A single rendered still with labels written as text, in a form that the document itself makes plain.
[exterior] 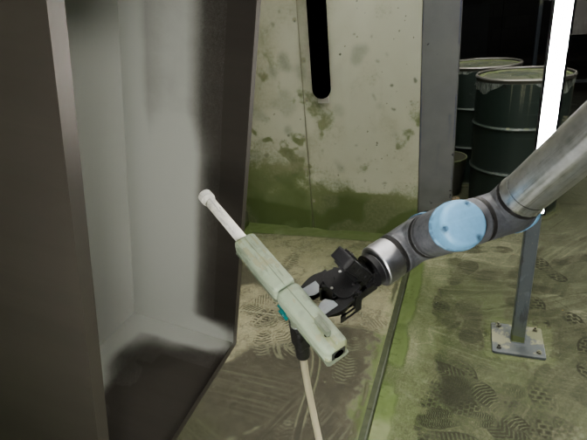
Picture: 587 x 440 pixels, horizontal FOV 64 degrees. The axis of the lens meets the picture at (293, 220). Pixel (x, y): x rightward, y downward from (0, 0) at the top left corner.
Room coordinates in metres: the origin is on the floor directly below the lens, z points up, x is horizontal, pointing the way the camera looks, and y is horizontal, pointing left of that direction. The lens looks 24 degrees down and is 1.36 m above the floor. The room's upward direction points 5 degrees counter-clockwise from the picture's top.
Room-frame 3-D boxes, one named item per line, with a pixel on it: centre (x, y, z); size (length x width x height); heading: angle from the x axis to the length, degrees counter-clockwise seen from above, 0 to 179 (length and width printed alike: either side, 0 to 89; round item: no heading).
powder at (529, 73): (2.99, -1.52, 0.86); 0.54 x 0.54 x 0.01
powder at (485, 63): (3.64, -1.51, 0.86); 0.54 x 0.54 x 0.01
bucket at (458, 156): (3.32, -1.17, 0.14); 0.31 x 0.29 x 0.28; 158
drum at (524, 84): (2.98, -1.51, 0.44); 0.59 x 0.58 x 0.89; 173
